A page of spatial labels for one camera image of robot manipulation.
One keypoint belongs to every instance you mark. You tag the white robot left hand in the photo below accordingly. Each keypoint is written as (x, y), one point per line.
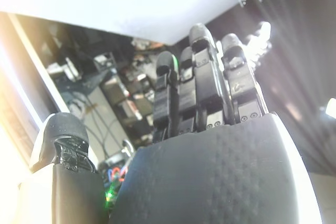
(204, 171)

